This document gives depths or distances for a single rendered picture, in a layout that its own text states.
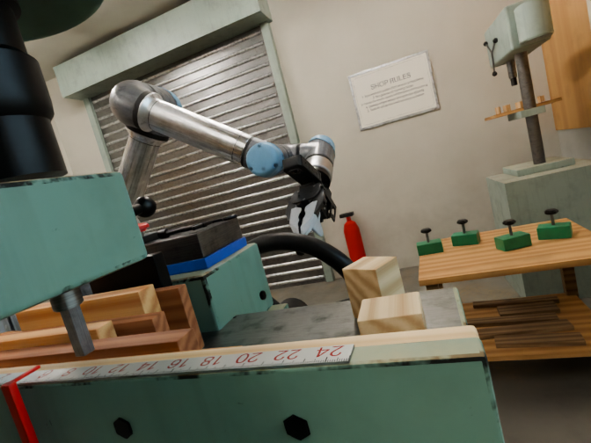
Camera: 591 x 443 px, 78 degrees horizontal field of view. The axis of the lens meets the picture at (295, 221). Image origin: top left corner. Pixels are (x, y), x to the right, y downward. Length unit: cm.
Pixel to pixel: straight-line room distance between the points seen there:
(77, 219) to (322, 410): 19
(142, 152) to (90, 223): 85
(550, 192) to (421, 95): 135
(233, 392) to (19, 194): 16
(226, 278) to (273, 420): 25
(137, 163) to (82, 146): 361
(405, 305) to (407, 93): 303
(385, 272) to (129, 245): 20
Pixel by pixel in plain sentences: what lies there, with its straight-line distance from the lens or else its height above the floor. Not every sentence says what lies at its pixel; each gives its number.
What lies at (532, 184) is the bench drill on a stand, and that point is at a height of 67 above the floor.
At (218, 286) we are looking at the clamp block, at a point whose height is 94.
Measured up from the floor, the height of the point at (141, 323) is 95.
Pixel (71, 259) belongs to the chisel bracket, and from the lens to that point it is 26.
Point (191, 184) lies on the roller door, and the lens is 382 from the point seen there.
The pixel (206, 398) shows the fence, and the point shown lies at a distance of 20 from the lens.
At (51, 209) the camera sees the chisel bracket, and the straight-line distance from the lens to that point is 26.
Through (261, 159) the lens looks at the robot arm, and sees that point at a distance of 80.
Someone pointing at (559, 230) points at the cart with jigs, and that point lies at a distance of 176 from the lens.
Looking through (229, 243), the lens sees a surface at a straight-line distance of 45.
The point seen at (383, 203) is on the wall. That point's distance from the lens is 327.
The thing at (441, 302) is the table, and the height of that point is 90.
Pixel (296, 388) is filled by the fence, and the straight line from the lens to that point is 17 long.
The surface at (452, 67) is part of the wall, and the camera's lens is 329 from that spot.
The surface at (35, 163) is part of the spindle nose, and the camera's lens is 28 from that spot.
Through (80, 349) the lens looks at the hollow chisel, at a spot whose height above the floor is 96.
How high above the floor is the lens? 103
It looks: 7 degrees down
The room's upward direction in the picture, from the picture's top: 15 degrees counter-clockwise
